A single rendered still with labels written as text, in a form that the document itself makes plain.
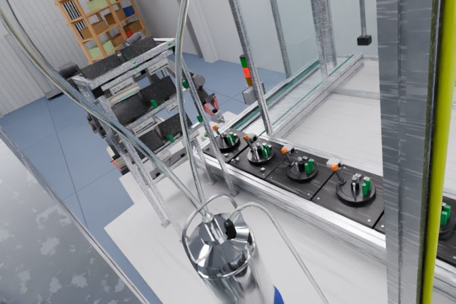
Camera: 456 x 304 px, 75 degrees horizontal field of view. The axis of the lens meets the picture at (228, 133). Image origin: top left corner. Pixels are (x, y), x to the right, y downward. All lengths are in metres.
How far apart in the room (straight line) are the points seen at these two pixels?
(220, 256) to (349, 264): 0.69
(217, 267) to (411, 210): 0.34
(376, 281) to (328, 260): 0.16
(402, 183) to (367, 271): 0.78
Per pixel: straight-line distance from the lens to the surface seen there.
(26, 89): 9.44
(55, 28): 9.31
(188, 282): 1.31
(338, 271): 1.20
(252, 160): 1.47
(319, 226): 1.26
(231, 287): 0.65
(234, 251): 0.60
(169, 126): 1.26
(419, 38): 0.33
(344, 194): 1.23
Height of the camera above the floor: 1.89
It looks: 31 degrees down
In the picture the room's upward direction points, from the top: 20 degrees counter-clockwise
